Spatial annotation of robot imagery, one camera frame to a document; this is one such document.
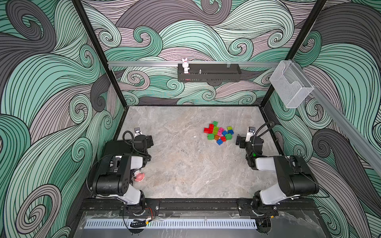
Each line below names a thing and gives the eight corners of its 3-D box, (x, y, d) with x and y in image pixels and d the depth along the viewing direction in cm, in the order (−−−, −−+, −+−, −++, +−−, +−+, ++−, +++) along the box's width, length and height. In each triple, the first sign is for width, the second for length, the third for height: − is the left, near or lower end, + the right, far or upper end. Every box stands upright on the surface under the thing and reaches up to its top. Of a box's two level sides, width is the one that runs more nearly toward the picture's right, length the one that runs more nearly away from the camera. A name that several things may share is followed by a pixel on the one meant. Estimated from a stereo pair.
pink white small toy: (133, 180, 84) (132, 178, 82) (138, 171, 87) (137, 170, 85) (141, 183, 83) (140, 181, 81) (146, 174, 86) (145, 173, 84)
